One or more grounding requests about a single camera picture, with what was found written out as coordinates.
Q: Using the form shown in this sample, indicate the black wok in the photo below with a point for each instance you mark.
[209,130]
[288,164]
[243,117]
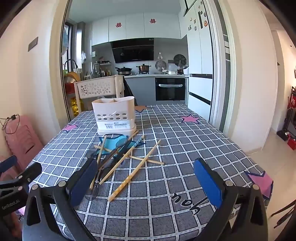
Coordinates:
[124,70]

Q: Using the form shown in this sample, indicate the round metal steamer rack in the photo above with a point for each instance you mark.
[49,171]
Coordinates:
[160,65]

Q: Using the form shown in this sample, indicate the light blue hanging cloth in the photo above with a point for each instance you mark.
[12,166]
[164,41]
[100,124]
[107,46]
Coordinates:
[66,39]

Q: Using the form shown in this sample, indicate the pink plastic stool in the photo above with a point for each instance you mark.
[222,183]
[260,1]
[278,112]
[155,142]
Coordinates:
[23,141]

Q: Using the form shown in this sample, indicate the white wall cabinets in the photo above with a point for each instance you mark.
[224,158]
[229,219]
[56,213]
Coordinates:
[135,25]

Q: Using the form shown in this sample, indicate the white rice cooker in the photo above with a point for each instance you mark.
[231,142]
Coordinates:
[186,70]

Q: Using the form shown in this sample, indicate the black chopstick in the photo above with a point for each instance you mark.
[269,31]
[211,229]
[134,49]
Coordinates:
[116,155]
[122,149]

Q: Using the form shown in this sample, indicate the grey checked star tablecloth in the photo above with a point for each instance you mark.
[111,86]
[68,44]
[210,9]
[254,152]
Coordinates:
[185,150]

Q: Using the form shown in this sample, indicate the steel cooking pot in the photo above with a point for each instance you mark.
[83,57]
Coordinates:
[143,68]

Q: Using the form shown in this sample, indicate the hanging clear plastic bag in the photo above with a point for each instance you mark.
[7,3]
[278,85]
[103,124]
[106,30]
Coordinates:
[83,56]

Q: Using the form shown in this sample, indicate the black built-in oven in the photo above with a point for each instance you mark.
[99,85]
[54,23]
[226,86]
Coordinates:
[170,92]

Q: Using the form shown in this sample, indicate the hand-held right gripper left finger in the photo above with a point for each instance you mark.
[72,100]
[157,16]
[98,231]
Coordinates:
[83,183]

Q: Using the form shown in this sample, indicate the grey kitchen base cabinet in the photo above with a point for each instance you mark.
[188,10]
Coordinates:
[149,90]

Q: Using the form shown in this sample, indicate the blue floral wooden chopstick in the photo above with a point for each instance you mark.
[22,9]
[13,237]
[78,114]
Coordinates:
[136,169]
[124,157]

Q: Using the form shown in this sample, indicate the white refrigerator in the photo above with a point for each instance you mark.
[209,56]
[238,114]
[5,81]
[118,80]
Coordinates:
[198,58]

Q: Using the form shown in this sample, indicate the metal spoon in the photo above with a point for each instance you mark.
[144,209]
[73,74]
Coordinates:
[91,193]

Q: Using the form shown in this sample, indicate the white kitchen container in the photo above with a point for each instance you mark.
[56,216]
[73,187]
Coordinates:
[171,69]

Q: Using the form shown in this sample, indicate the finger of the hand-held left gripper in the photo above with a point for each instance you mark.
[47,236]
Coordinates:
[8,162]
[31,171]

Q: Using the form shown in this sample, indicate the grey wall switch panel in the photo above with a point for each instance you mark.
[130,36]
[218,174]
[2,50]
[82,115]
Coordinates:
[33,44]

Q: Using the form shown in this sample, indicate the gold foil package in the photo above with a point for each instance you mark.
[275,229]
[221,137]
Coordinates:
[75,105]

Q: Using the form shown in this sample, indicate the red container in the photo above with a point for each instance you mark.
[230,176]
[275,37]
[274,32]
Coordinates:
[69,88]

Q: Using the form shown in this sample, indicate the group of fridge magnets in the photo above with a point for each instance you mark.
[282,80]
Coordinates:
[200,17]

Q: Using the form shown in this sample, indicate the dark cloth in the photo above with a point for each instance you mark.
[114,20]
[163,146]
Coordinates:
[131,92]

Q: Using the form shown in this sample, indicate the white plastic storage trolley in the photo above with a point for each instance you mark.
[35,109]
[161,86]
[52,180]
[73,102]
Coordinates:
[97,88]

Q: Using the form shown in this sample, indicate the white plastic utensil holder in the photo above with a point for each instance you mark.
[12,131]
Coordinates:
[115,125]

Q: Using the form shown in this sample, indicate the black range hood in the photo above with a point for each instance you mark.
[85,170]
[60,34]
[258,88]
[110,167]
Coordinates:
[134,51]

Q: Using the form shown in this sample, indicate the curved kitchen faucet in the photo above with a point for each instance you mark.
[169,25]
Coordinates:
[70,60]

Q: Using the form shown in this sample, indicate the red paper-cut sticker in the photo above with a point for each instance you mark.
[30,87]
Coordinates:
[152,20]
[118,24]

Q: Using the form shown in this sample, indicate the round black rack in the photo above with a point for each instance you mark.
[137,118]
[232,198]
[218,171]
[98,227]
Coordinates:
[180,59]

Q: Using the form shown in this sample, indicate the spice rack with bottles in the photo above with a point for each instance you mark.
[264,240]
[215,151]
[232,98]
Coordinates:
[101,69]

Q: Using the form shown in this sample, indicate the orange basin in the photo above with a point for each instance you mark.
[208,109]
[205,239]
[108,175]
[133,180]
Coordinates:
[72,76]

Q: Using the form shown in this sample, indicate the white sliding door frame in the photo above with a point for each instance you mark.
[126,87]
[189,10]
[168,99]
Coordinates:
[222,69]

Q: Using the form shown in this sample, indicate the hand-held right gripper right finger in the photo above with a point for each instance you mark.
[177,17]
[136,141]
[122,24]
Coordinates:
[208,185]

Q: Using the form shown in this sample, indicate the red box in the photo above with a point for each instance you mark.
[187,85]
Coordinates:
[291,143]

